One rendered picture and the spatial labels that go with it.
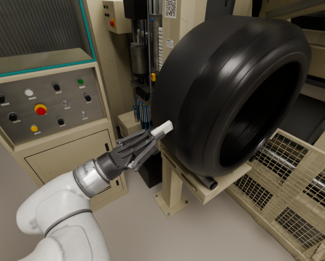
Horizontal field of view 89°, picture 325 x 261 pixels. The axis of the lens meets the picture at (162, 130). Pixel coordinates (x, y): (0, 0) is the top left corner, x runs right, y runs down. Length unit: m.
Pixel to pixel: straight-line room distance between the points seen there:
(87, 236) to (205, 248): 1.29
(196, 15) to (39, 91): 0.82
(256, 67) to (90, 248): 0.53
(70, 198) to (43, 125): 0.74
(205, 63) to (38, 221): 0.54
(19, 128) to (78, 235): 0.83
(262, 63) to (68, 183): 0.55
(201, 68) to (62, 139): 0.91
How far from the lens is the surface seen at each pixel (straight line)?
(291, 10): 0.94
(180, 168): 0.86
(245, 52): 0.48
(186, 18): 0.77
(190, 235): 1.64
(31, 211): 0.50
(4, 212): 2.23
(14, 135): 1.18
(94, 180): 0.46
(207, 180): 0.78
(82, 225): 0.44
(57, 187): 0.48
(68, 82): 1.05
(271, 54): 0.51
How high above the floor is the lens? 1.54
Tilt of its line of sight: 39 degrees down
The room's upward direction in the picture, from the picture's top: straight up
